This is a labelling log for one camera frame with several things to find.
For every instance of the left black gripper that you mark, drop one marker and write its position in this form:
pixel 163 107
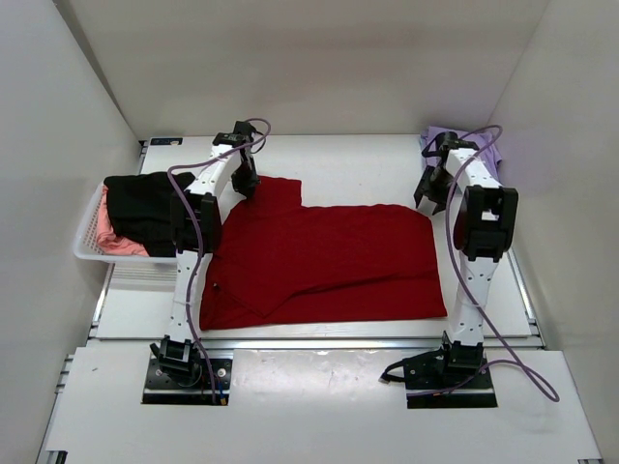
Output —
pixel 248 187

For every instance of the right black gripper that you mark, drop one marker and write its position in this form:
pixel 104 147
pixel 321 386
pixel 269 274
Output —
pixel 439 199

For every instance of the red t shirt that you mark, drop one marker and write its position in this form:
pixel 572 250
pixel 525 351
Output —
pixel 281 262

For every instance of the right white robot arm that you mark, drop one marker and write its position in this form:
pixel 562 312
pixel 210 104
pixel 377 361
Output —
pixel 480 217

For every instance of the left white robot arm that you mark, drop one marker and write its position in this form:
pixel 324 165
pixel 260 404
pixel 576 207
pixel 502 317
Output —
pixel 196 228

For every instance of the folded lavender t shirt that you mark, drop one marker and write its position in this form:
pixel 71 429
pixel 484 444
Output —
pixel 491 156

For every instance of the small label sticker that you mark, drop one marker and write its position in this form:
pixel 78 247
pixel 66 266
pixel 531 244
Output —
pixel 166 141

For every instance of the black t shirt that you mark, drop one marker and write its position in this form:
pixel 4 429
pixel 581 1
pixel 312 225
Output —
pixel 139 209

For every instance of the pink t shirt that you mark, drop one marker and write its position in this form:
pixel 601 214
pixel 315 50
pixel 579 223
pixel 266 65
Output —
pixel 110 242

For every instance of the white plastic laundry basket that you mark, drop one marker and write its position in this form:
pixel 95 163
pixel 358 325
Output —
pixel 85 246

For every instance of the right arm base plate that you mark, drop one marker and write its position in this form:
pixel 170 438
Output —
pixel 429 388

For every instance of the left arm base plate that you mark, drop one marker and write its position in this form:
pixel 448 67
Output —
pixel 160 388

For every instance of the aluminium rail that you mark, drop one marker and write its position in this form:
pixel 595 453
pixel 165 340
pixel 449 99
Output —
pixel 530 342

